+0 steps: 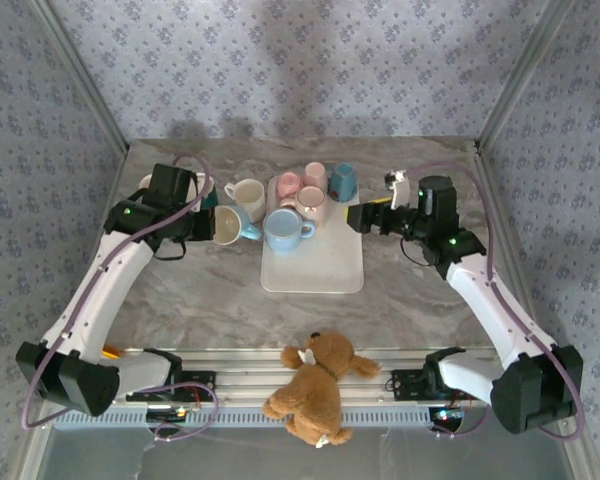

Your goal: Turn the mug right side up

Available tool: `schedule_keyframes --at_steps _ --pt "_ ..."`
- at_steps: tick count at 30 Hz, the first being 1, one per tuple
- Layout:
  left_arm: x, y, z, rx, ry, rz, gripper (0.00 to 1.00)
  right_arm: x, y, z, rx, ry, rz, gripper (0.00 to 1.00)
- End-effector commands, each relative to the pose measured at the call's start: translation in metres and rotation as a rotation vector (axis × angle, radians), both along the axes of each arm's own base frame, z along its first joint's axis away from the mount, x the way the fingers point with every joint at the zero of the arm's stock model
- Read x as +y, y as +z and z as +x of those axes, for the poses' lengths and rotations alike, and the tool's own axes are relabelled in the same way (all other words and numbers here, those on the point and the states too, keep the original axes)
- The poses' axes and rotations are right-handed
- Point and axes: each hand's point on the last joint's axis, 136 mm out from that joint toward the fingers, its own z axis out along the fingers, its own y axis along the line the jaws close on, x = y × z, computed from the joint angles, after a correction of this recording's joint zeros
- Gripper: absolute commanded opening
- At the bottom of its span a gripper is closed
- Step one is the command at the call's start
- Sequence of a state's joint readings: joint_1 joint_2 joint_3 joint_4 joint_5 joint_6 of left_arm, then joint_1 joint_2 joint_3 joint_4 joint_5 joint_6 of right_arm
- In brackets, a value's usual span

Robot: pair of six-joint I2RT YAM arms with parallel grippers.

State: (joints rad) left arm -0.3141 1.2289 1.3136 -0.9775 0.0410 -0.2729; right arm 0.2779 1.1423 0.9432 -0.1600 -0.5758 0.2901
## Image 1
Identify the large light blue ribbed mug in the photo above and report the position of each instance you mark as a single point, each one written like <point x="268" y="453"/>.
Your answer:
<point x="282" y="232"/>

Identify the aluminium frame post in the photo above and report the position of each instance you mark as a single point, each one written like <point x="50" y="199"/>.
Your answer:
<point x="530" y="62"/>
<point x="72" y="62"/>

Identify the teal square mug red flower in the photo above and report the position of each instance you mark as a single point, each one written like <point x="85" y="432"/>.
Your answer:
<point x="342" y="182"/>

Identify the small pink mug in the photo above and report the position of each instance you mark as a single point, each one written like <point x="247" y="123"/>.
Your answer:
<point x="287" y="184"/>

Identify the brown teddy bear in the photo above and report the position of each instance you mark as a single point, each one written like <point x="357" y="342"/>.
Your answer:
<point x="315" y="390"/>

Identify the pale pink tall mug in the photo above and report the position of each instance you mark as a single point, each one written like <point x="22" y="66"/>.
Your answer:
<point x="314" y="175"/>

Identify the aluminium front rail frame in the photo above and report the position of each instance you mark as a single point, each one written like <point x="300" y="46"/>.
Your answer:
<point x="250" y="375"/>

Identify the dark green mug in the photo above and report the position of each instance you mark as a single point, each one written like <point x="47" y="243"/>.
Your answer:
<point x="211" y="197"/>

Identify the instant noodle cup orange lid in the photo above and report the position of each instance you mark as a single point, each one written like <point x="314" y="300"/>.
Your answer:
<point x="111" y="352"/>

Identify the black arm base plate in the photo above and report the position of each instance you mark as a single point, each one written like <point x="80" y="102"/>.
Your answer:
<point x="205" y="380"/>
<point x="405" y="377"/>

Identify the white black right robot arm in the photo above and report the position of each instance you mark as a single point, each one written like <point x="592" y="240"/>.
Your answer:
<point x="485" y="300"/>

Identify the white plastic tray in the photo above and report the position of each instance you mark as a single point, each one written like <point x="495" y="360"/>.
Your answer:
<point x="320" y="265"/>

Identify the white faceted mug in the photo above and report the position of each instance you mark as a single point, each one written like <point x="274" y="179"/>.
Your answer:
<point x="250" y="197"/>

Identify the pink faceted mug gold rim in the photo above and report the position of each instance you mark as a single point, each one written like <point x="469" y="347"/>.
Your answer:
<point x="312" y="205"/>

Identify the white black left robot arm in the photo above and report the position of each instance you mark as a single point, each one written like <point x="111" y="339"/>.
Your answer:
<point x="100" y="285"/>

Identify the small circuit board with LEDs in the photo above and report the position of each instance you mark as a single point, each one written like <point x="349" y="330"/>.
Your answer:
<point x="445" y="415"/>
<point x="167" y="415"/>

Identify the light blue mug cream inside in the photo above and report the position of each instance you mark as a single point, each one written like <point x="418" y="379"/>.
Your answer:
<point x="230" y="225"/>

